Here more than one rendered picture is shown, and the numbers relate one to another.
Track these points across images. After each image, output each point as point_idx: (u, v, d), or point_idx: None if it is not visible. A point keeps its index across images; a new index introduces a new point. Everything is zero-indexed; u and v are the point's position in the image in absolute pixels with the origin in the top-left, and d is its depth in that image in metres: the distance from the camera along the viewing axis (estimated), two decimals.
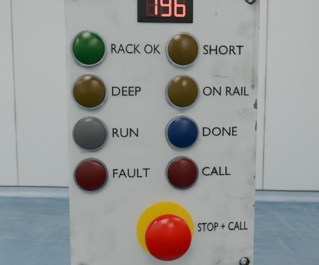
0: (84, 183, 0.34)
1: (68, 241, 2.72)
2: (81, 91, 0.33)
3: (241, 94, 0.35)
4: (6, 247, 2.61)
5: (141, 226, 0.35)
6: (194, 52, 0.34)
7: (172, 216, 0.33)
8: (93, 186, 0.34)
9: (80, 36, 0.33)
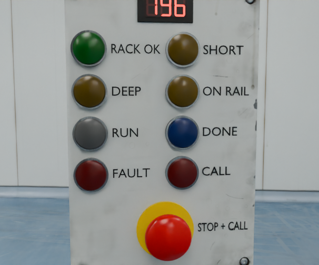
0: (84, 183, 0.34)
1: (68, 241, 2.72)
2: (81, 91, 0.33)
3: (241, 94, 0.35)
4: (6, 247, 2.61)
5: (141, 226, 0.35)
6: (194, 52, 0.34)
7: (172, 216, 0.33)
8: (93, 186, 0.34)
9: (80, 36, 0.33)
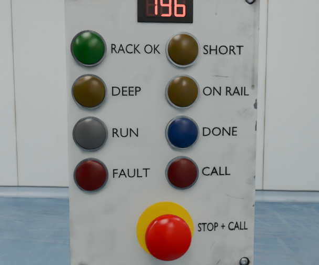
0: (84, 183, 0.34)
1: (68, 241, 2.72)
2: (81, 91, 0.33)
3: (241, 94, 0.35)
4: (6, 247, 2.61)
5: (141, 226, 0.35)
6: (194, 52, 0.34)
7: (172, 216, 0.33)
8: (93, 186, 0.34)
9: (80, 36, 0.33)
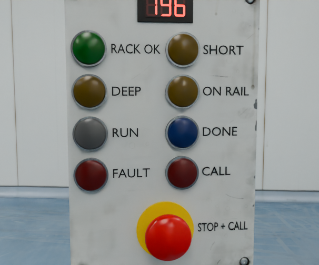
0: (84, 183, 0.34)
1: (68, 241, 2.72)
2: (81, 91, 0.33)
3: (241, 94, 0.35)
4: (6, 247, 2.61)
5: (141, 226, 0.35)
6: (194, 52, 0.34)
7: (172, 216, 0.33)
8: (93, 186, 0.34)
9: (80, 36, 0.33)
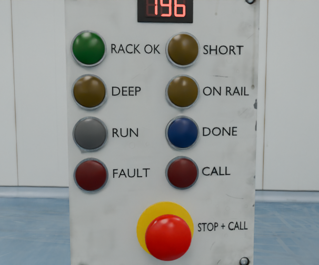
0: (84, 183, 0.34)
1: (68, 241, 2.72)
2: (81, 91, 0.33)
3: (241, 94, 0.35)
4: (6, 247, 2.61)
5: (141, 226, 0.35)
6: (194, 52, 0.34)
7: (172, 216, 0.33)
8: (93, 186, 0.34)
9: (80, 36, 0.33)
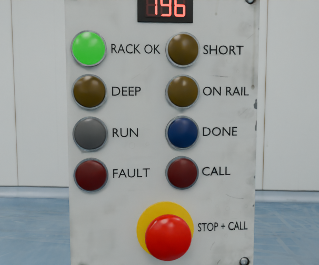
0: (84, 183, 0.34)
1: (68, 241, 2.72)
2: (81, 91, 0.33)
3: (241, 94, 0.35)
4: (6, 247, 2.61)
5: (141, 226, 0.35)
6: (194, 52, 0.34)
7: (172, 216, 0.33)
8: (93, 186, 0.34)
9: (80, 36, 0.33)
